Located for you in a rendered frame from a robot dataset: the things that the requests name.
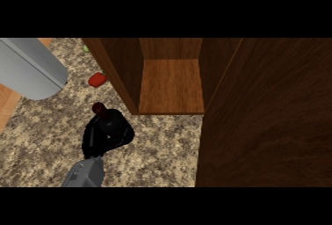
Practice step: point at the red pepper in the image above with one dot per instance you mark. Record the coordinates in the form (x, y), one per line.
(98, 79)

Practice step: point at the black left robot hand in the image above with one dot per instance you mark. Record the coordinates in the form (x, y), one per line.
(98, 140)

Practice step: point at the brown wooden cabinet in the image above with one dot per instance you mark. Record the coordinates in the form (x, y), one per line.
(171, 85)

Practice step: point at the dark wooden cabinet door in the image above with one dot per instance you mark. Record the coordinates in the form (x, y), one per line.
(268, 117)

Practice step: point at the dark wine bottle red cap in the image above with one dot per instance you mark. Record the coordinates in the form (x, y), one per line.
(100, 108)

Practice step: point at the grey rounded appliance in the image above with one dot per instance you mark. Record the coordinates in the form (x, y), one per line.
(26, 67)

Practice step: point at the green vegetable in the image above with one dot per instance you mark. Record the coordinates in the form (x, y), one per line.
(86, 48)

